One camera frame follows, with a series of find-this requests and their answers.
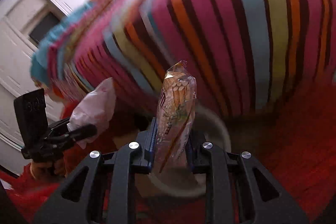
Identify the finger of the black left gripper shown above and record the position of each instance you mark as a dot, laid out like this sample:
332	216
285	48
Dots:
81	133

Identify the person's left hand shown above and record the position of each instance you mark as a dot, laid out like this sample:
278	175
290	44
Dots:
45	170

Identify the striped colourful bedspread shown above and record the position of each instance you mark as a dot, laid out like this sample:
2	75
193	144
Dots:
246	55

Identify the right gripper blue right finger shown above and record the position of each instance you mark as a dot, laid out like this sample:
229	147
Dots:
190	151

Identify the person's red sleeve forearm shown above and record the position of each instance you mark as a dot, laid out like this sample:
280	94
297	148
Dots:
28	194

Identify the pink white plastic bag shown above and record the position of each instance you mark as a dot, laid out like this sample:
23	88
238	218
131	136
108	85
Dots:
96	108

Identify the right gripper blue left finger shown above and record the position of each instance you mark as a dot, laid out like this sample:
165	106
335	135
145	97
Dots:
149	146

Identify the white wardrobe cabinet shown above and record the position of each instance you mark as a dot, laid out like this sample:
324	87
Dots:
17	48

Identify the black television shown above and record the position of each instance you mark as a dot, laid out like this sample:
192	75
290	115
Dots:
43	27

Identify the folded colourful quilt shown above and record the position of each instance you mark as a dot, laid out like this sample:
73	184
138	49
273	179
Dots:
58	46

